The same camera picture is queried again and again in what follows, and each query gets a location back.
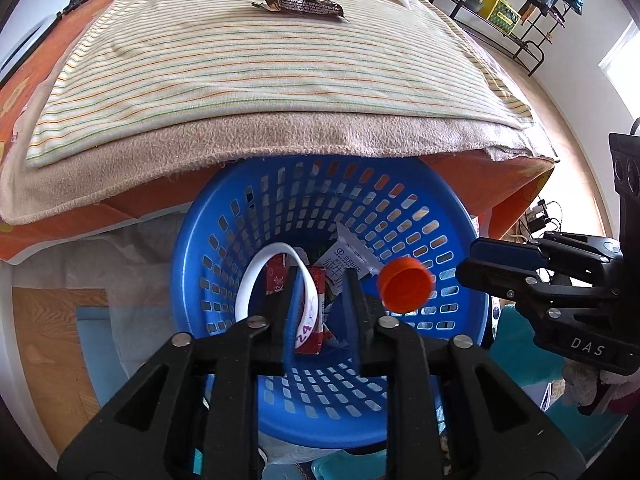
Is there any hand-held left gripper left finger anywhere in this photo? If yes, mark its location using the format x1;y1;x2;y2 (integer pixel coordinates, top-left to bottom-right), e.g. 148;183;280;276
56;265;302;480

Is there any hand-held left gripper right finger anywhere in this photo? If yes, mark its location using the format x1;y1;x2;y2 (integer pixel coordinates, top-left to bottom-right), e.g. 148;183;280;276
344;269;586;480

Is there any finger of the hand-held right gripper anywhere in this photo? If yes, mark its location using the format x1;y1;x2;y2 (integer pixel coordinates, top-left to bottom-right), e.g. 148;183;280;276
456;257;615;319
469;232;625;272

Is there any red tissue packet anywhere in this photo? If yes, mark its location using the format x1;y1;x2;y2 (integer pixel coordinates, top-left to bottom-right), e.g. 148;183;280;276
264;255;337;356

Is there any orange bottle cap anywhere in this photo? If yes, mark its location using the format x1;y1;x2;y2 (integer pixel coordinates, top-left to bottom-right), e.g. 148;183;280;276
377;256;436;312

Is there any white plastic ring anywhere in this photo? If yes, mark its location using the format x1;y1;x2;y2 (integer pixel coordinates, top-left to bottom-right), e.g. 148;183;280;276
235;242;321;351

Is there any blue plastic basket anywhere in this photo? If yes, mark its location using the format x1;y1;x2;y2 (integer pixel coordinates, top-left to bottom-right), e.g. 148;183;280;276
171;154;490;450

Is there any teal mat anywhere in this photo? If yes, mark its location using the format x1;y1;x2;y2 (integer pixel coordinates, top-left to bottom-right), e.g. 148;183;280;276
480;305;616;461

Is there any clear plastic bag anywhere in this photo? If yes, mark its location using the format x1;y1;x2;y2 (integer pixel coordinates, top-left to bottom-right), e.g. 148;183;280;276
10;212;201;356

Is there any black drying rack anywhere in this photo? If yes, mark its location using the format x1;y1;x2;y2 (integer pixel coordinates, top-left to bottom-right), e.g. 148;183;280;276
452;0;586;76

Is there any beige towel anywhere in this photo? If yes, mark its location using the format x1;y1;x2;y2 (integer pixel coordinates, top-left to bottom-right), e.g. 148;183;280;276
0;0;558;226

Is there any striped yellow towel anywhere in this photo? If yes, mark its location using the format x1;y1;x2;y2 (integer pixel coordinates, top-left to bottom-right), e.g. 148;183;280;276
25;0;535;168

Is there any yellow crate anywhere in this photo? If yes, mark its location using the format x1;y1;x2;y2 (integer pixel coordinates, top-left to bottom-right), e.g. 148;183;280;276
479;0;521;35

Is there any dark chocolate bar wrapper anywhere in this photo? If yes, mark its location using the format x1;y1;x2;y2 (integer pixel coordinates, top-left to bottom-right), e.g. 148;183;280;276
251;0;348;22

